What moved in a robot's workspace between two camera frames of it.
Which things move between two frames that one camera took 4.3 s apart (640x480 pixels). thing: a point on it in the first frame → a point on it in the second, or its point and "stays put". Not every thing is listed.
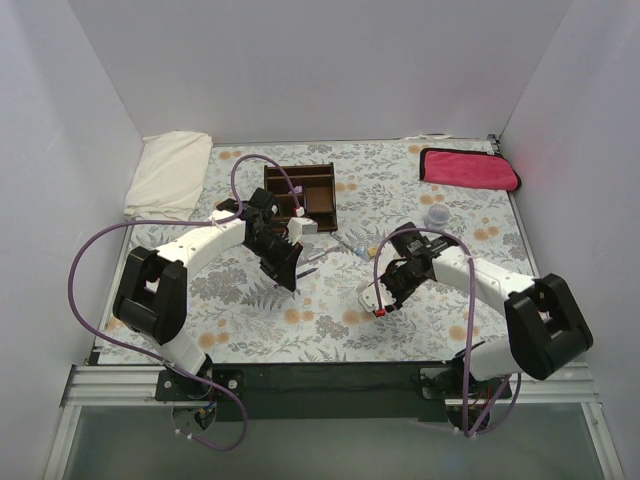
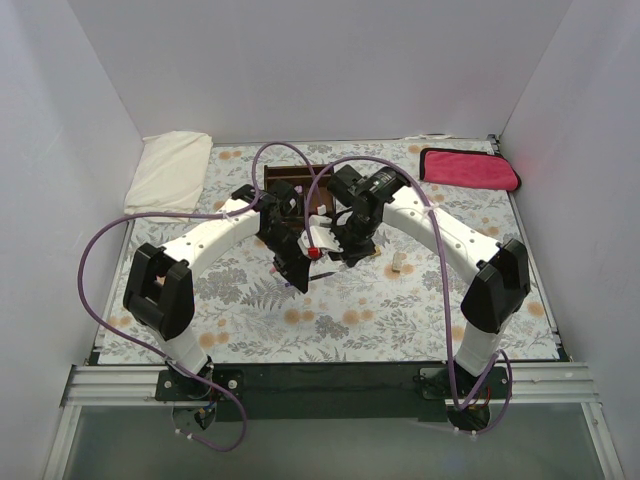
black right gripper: [395, 286] → [357, 248]
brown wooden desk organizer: [316, 190] stays put
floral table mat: [241, 316] stays put
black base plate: [328, 391] stays put
